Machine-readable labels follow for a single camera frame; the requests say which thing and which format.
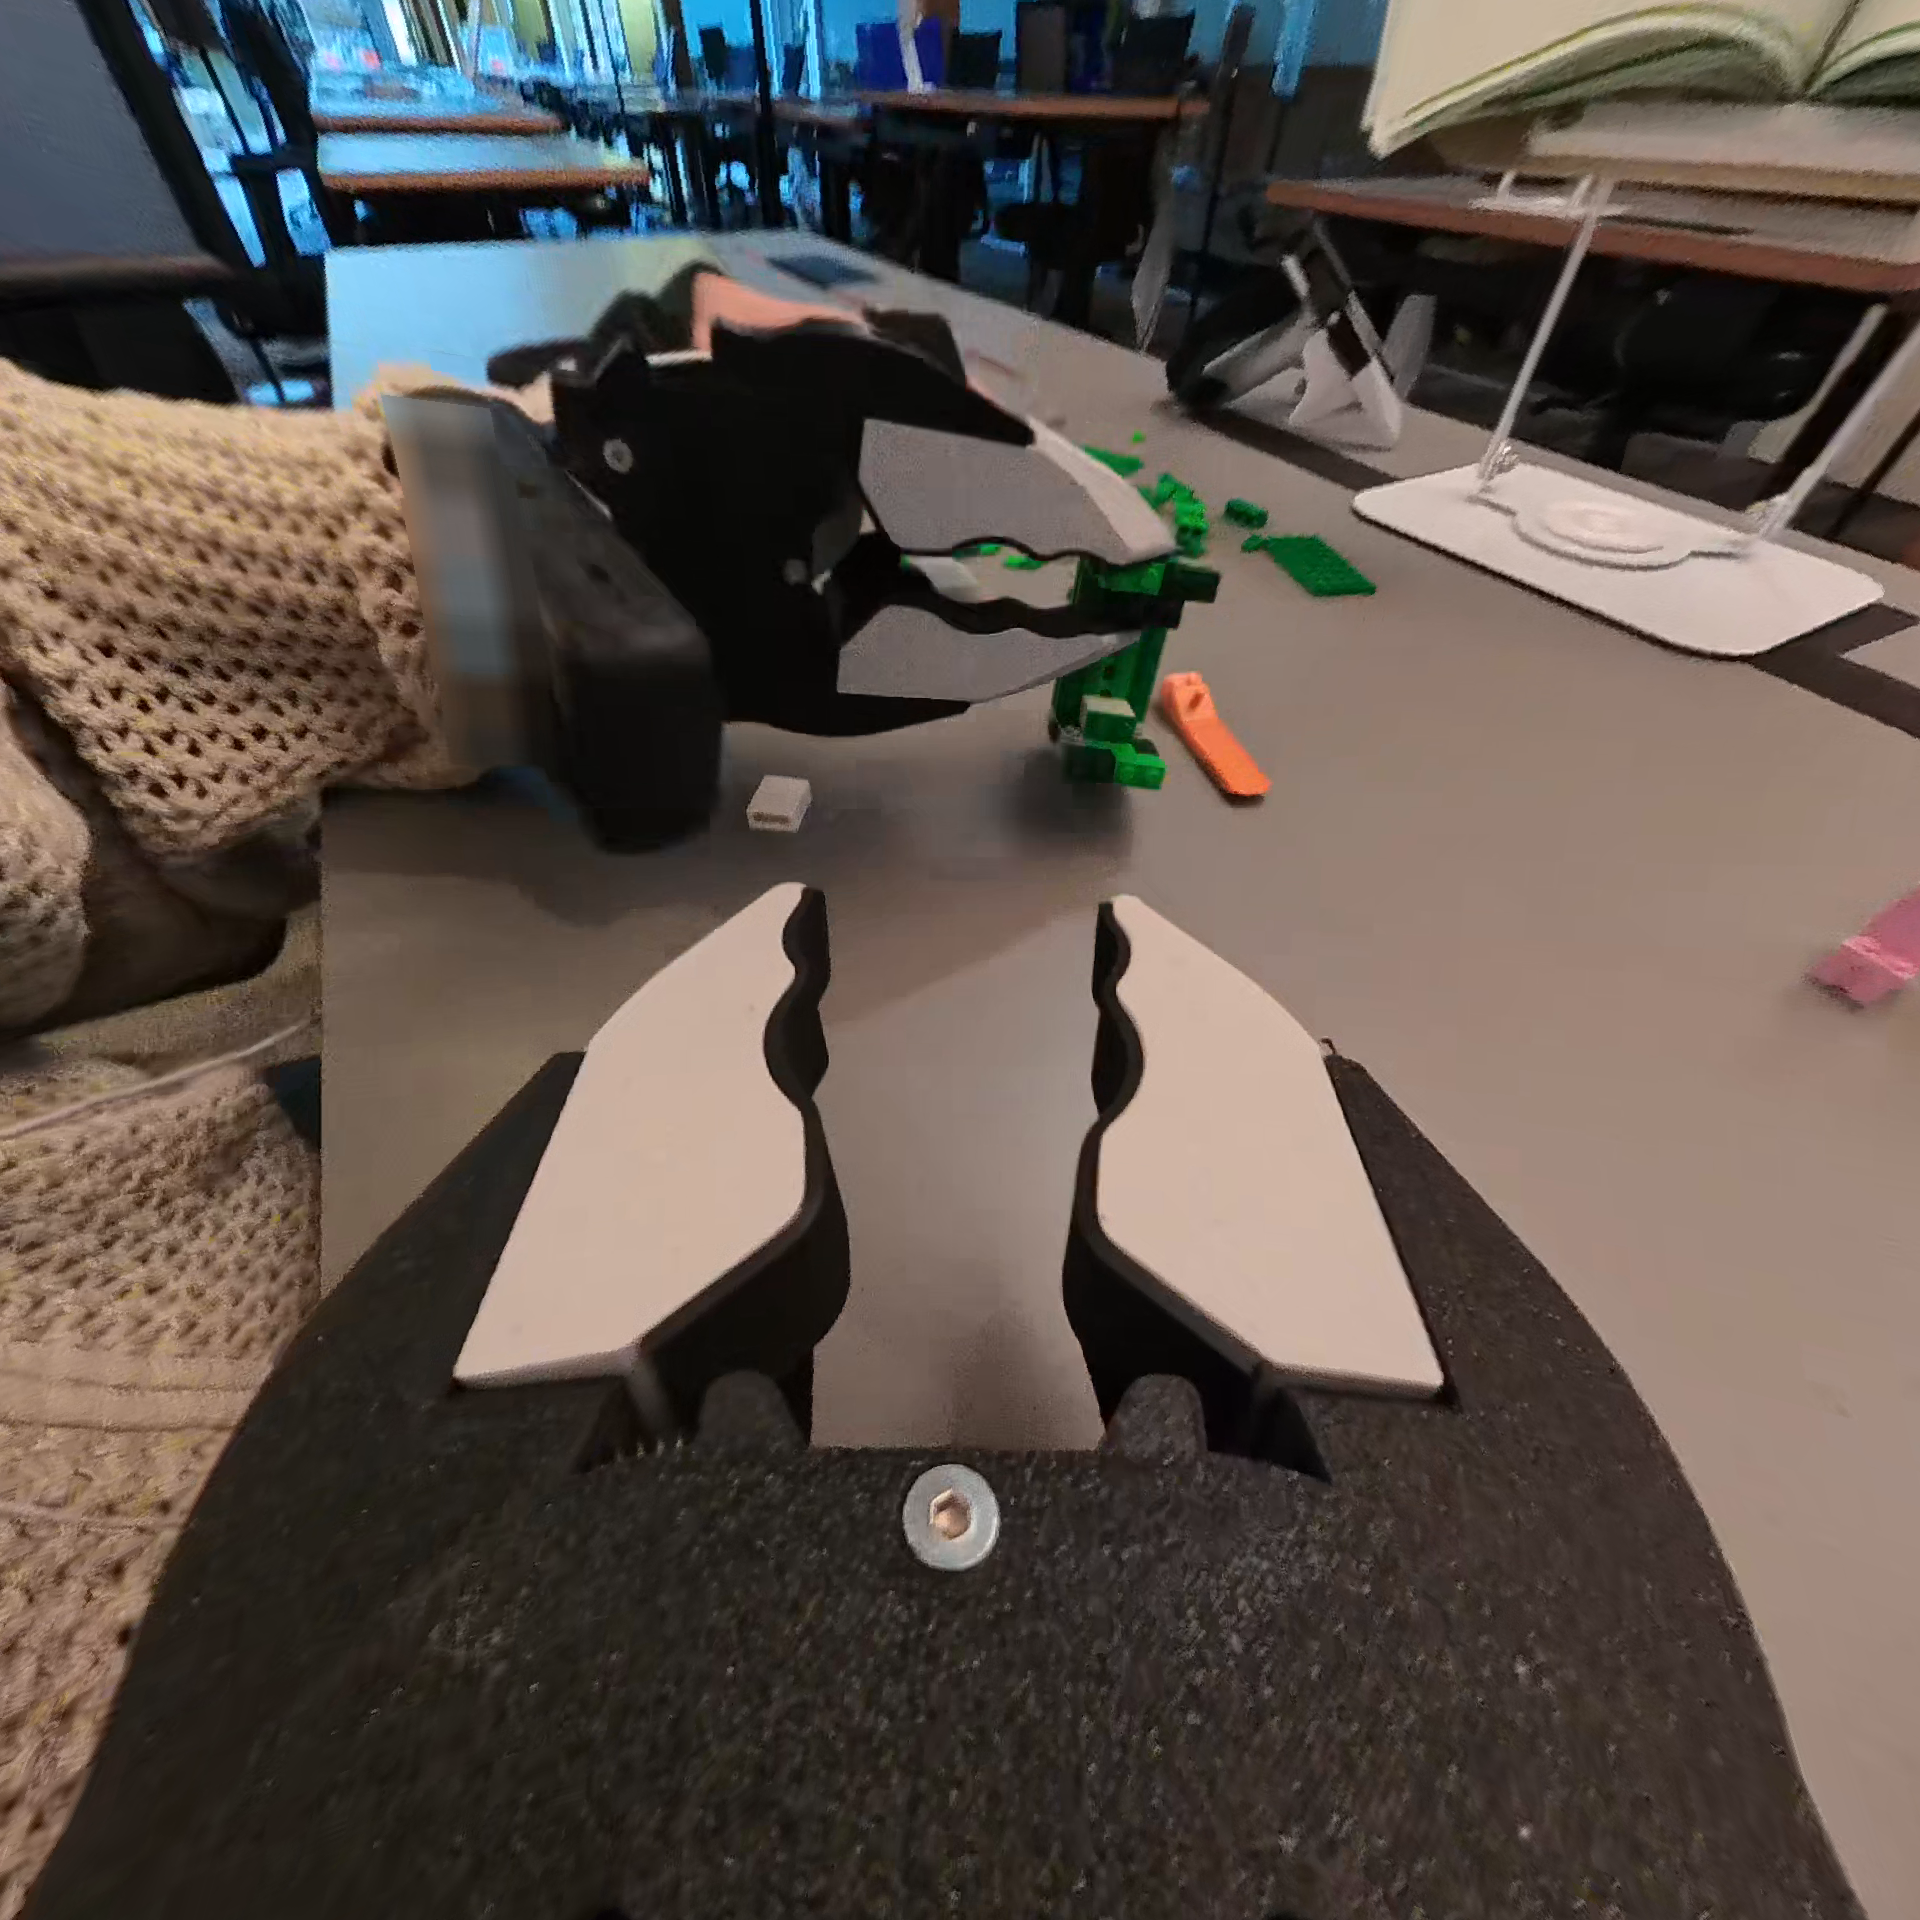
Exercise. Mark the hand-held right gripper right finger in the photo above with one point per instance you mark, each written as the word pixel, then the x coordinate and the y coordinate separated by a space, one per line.
pixel 1244 1184

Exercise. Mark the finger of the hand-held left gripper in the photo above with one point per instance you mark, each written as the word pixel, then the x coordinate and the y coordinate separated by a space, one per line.
pixel 944 661
pixel 991 488

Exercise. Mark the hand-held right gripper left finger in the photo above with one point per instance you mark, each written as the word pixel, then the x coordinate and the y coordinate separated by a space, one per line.
pixel 660 1171

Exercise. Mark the green lego creeper model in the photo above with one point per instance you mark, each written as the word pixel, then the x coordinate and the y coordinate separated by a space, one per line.
pixel 1117 681

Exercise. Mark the person's left forearm knit sleeve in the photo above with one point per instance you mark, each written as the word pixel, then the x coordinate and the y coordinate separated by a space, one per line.
pixel 194 599

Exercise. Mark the pile of green lego pieces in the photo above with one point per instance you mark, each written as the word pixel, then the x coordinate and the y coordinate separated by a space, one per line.
pixel 1184 510

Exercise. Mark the small white lego brick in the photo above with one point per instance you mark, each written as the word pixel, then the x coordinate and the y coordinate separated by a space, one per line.
pixel 778 803

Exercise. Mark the orange lego brick separator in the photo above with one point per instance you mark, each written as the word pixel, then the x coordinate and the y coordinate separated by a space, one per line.
pixel 1218 745

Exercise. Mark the green lego plate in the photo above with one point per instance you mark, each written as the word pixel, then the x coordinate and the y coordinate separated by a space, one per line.
pixel 1320 565

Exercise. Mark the pink lego pig figure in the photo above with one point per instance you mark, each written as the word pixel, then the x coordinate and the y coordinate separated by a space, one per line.
pixel 1872 953

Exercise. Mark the person's left hand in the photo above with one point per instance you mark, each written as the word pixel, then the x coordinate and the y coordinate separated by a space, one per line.
pixel 772 305

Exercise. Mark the dark flat pad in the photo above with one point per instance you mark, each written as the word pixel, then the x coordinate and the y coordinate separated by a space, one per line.
pixel 811 268

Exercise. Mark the black and white device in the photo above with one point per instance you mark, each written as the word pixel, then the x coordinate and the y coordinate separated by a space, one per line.
pixel 1336 382

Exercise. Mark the brown edged table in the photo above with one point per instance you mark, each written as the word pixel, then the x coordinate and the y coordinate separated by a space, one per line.
pixel 1424 201
pixel 1036 101
pixel 105 273
pixel 481 164

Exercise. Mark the person's knit sweater torso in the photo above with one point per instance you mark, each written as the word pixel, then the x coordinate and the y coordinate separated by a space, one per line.
pixel 135 1277

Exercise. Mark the white book stand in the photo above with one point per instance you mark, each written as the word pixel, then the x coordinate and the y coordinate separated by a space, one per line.
pixel 1634 563

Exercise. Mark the grey partition panel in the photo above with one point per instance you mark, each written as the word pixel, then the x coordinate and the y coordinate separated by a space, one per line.
pixel 75 120

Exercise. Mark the open book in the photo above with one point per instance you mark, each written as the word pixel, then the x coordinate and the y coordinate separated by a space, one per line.
pixel 1576 54

